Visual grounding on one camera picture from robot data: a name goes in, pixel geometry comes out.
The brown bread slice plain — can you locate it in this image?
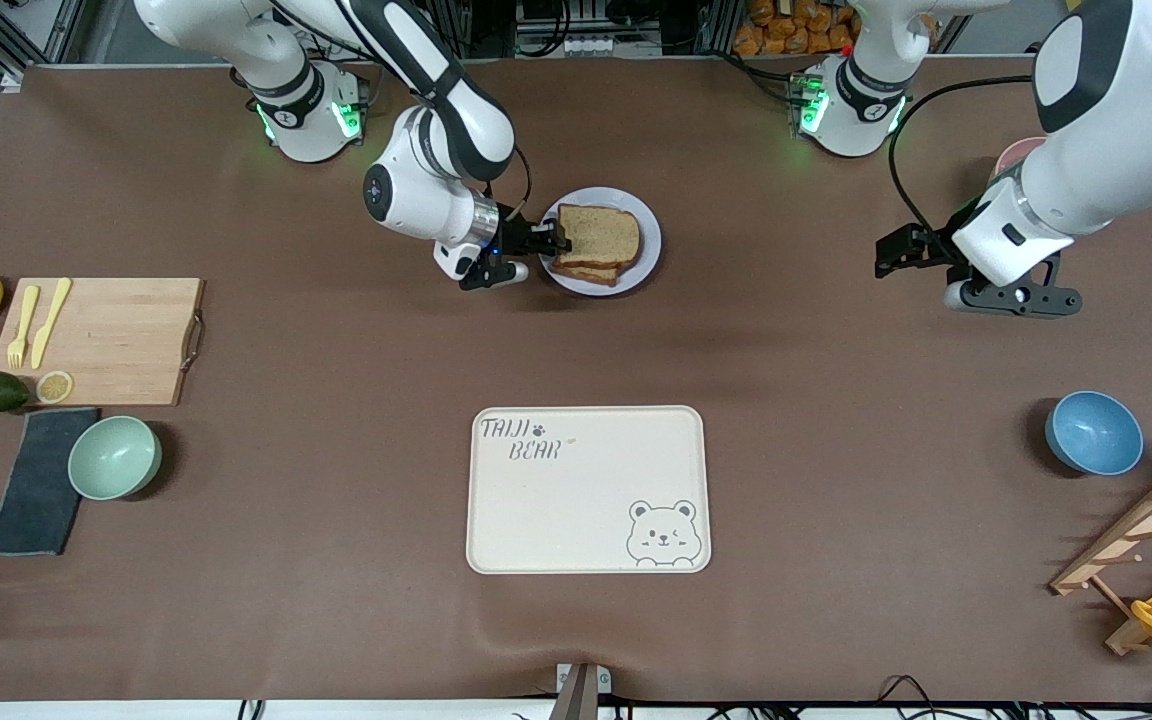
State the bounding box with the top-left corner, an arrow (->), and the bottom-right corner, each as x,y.
556,203 -> 642,269

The brown bread slice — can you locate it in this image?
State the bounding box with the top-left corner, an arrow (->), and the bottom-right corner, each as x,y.
548,255 -> 629,288

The white round plate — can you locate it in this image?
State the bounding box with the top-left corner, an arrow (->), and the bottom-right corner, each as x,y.
536,187 -> 663,297

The pink bowl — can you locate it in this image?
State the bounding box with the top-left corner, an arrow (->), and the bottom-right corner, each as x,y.
988,137 -> 1049,189

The white socket strip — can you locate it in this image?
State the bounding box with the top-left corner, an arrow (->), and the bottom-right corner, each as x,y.
561,35 -> 637,57

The bag of orange buns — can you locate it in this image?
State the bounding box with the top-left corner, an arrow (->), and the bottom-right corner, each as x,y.
733,0 -> 940,57

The blue bowl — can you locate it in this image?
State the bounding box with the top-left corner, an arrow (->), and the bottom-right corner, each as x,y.
1044,390 -> 1145,477

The cream tray with bear print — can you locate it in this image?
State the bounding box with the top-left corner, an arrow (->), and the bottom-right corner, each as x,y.
465,404 -> 713,576

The wooden drying rack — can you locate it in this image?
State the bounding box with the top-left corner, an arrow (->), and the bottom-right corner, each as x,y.
1048,460 -> 1152,658

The wooden cutting board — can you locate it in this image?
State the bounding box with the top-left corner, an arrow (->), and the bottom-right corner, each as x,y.
0,277 -> 207,408

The light green bowl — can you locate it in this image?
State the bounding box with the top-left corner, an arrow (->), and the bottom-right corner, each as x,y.
68,415 -> 163,501

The yellow plastic knife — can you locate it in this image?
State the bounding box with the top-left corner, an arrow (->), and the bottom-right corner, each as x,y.
31,277 -> 73,369

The yellow plastic fork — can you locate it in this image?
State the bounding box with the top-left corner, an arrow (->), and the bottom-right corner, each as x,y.
6,285 -> 40,370

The dark grey cloth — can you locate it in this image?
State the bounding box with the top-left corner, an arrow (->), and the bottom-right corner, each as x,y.
0,407 -> 100,557

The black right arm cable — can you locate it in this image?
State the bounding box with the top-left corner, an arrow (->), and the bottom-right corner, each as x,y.
508,146 -> 535,219

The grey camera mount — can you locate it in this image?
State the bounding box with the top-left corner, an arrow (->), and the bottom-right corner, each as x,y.
548,662 -> 613,720

